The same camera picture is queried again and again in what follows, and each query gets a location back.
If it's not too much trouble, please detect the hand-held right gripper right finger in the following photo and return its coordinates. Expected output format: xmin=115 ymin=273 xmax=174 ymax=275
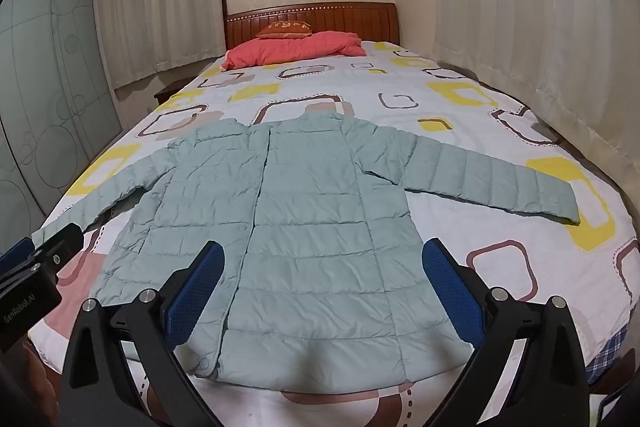
xmin=421 ymin=238 xmax=593 ymax=427

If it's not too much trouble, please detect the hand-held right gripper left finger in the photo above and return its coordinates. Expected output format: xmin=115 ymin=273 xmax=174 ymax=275
xmin=59 ymin=241 xmax=224 ymax=427

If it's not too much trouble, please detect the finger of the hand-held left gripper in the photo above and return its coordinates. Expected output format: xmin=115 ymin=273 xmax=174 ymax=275
xmin=31 ymin=224 xmax=84 ymax=279
xmin=0 ymin=238 xmax=35 ymax=279

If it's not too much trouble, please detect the light green puffer jacket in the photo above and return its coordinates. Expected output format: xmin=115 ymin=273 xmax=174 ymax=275
xmin=32 ymin=111 xmax=581 ymax=394

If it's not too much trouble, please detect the frosted glass wardrobe door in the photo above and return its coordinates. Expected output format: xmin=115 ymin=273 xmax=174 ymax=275
xmin=0 ymin=0 xmax=123 ymax=240

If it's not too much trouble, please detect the blue plaid mattress cover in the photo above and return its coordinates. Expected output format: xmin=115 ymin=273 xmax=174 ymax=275
xmin=587 ymin=324 xmax=631 ymax=385

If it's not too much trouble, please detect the dark wooden nightstand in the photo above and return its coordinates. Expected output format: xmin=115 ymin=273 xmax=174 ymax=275
xmin=154 ymin=77 xmax=193 ymax=105

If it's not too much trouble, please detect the bed with patterned sheet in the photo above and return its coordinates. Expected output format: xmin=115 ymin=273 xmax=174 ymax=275
xmin=27 ymin=39 xmax=640 ymax=427

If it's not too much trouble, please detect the pink quilt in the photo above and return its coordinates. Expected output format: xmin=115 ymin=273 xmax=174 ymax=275
xmin=221 ymin=30 xmax=366 ymax=70

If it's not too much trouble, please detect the orange pillow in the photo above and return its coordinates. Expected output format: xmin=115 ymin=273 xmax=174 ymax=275
xmin=256 ymin=20 xmax=313 ymax=40

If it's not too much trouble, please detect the wooden bed headboard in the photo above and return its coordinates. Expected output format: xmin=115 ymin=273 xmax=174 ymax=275
xmin=223 ymin=2 xmax=403 ymax=52

